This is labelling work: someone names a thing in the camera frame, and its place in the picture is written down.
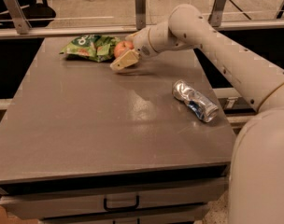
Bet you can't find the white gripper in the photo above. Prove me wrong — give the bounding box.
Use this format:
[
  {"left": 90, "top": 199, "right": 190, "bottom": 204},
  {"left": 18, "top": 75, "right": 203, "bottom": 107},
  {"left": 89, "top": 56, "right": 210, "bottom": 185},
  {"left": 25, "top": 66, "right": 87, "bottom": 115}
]
[{"left": 110, "top": 28, "right": 158, "bottom": 71}]

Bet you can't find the red apple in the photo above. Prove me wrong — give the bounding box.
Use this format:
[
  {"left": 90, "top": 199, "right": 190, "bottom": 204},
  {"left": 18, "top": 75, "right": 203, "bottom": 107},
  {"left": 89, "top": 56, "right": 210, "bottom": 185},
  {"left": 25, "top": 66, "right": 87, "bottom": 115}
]
[{"left": 114, "top": 41, "right": 134, "bottom": 58}]

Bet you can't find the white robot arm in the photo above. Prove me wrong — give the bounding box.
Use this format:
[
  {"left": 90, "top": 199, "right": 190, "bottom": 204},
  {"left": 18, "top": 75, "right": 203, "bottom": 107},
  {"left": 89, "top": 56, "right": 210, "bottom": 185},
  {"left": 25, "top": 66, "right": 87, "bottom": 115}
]
[{"left": 110, "top": 4, "right": 284, "bottom": 224}]

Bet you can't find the green rice chip bag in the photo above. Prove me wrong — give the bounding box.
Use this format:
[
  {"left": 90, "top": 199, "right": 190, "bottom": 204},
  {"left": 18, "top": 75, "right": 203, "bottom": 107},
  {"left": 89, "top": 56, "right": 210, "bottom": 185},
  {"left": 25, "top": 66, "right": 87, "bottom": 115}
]
[{"left": 60, "top": 35, "right": 121, "bottom": 63}]

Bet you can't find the crushed silver soda can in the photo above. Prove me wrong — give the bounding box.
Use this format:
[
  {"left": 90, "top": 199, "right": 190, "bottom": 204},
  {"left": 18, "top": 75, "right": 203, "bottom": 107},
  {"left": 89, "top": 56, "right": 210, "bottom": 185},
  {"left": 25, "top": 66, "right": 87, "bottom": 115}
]
[{"left": 172, "top": 80, "right": 219, "bottom": 123}]

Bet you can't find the black office chair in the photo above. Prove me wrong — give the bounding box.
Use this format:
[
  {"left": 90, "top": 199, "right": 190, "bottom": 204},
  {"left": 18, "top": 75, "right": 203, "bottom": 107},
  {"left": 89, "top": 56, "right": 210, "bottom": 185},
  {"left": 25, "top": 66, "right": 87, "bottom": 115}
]
[{"left": 0, "top": 0, "right": 56, "bottom": 29}]

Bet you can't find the lower grey cabinet drawer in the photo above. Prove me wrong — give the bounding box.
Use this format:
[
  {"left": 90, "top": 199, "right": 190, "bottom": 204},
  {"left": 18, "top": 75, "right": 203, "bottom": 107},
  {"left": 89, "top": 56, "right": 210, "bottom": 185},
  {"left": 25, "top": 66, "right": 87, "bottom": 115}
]
[{"left": 39, "top": 204, "right": 208, "bottom": 224}]

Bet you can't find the grey cabinet drawer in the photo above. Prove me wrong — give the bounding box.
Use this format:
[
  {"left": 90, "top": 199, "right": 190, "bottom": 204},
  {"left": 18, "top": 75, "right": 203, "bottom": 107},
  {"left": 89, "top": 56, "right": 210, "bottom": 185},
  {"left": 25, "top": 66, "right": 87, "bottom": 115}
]
[
  {"left": 0, "top": 177, "right": 228, "bottom": 219},
  {"left": 39, "top": 204, "right": 208, "bottom": 224}
]

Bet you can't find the middle metal railing bracket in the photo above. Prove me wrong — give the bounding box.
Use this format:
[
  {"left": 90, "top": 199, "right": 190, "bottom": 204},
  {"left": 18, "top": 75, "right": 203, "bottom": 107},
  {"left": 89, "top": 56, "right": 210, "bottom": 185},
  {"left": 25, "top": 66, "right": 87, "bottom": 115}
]
[{"left": 135, "top": 0, "right": 146, "bottom": 30}]

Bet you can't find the metal railing bracket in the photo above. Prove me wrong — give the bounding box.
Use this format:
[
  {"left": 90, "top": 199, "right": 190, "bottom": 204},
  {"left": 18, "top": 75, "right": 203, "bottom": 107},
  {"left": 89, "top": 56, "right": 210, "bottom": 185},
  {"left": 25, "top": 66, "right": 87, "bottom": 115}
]
[
  {"left": 3, "top": 0, "right": 31, "bottom": 35},
  {"left": 208, "top": 0, "right": 227, "bottom": 27},
  {"left": 135, "top": 0, "right": 146, "bottom": 30}
]

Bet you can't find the right metal railing bracket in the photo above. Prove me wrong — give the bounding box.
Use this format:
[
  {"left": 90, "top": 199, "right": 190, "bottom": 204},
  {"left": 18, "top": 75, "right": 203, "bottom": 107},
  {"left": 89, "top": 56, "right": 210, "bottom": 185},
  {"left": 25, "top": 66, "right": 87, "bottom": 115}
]
[{"left": 208, "top": 0, "right": 227, "bottom": 27}]

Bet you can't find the left metal railing bracket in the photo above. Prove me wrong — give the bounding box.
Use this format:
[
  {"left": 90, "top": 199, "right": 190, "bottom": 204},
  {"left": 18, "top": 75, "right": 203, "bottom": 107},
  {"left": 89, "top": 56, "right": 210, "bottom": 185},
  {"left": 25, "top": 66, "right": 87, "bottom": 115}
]
[{"left": 3, "top": 0, "right": 31, "bottom": 35}]

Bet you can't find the black drawer handle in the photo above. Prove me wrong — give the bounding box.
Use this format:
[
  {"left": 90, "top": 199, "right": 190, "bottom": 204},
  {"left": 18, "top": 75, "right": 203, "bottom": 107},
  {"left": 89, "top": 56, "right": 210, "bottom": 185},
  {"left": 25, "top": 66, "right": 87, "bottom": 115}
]
[{"left": 103, "top": 195, "right": 140, "bottom": 212}]

